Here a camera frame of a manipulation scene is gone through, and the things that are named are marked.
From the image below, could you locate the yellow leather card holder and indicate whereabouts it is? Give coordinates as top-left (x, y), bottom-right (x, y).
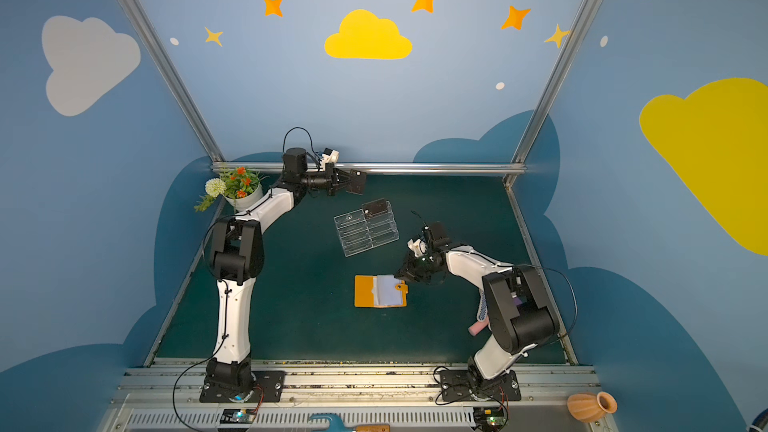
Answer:
top-left (354, 275), bottom-right (408, 308)

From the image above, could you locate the clear plastic organizer tray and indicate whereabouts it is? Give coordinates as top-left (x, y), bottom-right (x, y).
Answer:
top-left (334, 202), bottom-right (399, 257)

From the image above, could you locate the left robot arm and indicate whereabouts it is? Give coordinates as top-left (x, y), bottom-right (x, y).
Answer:
top-left (200, 147), bottom-right (349, 402)

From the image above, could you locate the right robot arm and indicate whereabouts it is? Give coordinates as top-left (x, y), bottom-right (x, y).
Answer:
top-left (396, 222), bottom-right (561, 388)

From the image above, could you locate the potted flower plant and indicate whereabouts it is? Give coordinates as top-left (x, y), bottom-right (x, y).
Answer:
top-left (194, 167), bottom-right (264, 212)

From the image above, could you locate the right controller board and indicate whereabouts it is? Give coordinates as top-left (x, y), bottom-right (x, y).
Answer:
top-left (473, 407), bottom-right (508, 432)

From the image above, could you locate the controller board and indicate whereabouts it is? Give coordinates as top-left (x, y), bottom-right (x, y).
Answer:
top-left (473, 407), bottom-right (508, 432)
top-left (219, 409), bottom-right (257, 426)

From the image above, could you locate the terracotta clay vase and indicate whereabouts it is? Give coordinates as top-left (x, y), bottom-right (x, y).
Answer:
top-left (567, 391), bottom-right (618, 423)

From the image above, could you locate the left controller board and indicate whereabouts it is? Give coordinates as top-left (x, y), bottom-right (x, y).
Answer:
top-left (219, 409), bottom-right (257, 426)

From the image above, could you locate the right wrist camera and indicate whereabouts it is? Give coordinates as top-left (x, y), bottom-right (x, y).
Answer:
top-left (407, 239), bottom-right (427, 258)

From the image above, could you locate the aluminium frame rear bar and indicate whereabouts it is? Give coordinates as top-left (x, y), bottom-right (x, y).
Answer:
top-left (211, 162), bottom-right (526, 176)

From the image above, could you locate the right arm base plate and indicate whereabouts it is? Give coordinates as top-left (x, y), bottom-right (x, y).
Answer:
top-left (433, 366), bottom-right (521, 403)

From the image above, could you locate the aluminium frame left post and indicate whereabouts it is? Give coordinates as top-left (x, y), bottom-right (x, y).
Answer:
top-left (117, 0), bottom-right (225, 163)

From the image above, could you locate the aluminium frame post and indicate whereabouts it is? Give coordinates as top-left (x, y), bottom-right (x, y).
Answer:
top-left (511, 0), bottom-right (604, 170)
top-left (117, 0), bottom-right (225, 163)

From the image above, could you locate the teal handled tool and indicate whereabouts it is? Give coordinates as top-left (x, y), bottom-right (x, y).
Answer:
top-left (310, 413), bottom-right (391, 432)

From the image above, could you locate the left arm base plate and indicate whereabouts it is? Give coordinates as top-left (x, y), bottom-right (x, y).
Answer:
top-left (199, 370), bottom-right (285, 404)

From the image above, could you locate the aluminium front rail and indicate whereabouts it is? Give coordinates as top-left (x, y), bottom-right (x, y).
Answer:
top-left (98, 359), bottom-right (618, 431)

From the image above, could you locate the aluminium frame right post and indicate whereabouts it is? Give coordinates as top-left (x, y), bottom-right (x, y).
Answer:
top-left (511, 0), bottom-right (604, 170)

